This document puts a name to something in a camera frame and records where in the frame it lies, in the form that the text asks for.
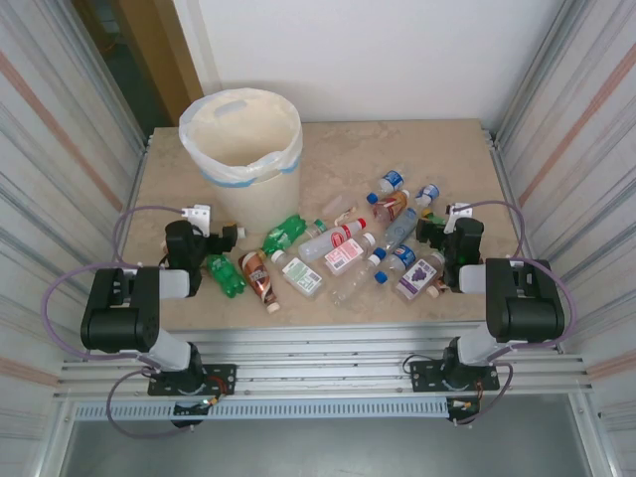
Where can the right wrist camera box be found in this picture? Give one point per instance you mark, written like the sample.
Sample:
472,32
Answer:
459,211

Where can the wooden door frame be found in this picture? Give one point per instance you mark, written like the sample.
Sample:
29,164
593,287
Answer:
164,59

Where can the blue label bottle blue cap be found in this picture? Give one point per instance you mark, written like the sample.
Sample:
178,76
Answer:
405,255
394,178

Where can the small blue label bottle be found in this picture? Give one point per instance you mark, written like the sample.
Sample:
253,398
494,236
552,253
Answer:
430,191

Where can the aluminium rail frame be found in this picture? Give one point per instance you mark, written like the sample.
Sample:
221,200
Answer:
323,358

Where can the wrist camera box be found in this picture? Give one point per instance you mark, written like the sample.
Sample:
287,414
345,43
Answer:
459,211
199,213

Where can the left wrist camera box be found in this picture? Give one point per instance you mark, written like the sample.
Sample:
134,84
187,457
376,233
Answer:
199,213

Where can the translucent capless bottle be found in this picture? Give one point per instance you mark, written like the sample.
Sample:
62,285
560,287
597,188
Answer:
338,205

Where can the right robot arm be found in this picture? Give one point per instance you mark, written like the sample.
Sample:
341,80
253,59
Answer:
526,318

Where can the bluish clear bottle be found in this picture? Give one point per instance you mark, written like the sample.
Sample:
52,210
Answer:
401,228

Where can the cream plastic bin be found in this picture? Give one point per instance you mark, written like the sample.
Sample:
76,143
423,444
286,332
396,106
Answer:
258,204

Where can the yellow power connector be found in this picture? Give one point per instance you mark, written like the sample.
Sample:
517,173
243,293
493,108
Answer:
212,400
463,405

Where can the translucent white bin liner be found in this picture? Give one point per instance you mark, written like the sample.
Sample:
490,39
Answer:
238,124

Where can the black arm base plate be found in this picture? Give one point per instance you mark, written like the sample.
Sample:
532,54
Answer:
223,377
422,377

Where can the green plastic bottle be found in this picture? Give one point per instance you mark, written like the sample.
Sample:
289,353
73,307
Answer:
226,275

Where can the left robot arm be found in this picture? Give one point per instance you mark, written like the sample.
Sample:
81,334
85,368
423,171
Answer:
119,323

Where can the green label square bottle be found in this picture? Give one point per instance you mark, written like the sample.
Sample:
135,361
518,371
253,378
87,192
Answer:
300,275

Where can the purple grape label bottle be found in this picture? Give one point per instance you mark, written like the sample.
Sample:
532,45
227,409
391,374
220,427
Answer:
417,278

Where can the beige bottle cap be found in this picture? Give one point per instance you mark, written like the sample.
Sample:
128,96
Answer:
436,291

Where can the brown label bottle white cap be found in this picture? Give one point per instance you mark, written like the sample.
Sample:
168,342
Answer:
258,275

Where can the red orange label bottle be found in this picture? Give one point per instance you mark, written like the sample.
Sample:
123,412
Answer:
392,204

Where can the small bottle green cap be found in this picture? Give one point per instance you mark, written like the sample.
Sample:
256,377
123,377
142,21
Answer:
320,226

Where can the aluminium frame post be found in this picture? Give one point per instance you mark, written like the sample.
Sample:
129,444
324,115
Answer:
128,107
539,64

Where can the red label square bottle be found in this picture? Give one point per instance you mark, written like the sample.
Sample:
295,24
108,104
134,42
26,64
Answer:
343,256

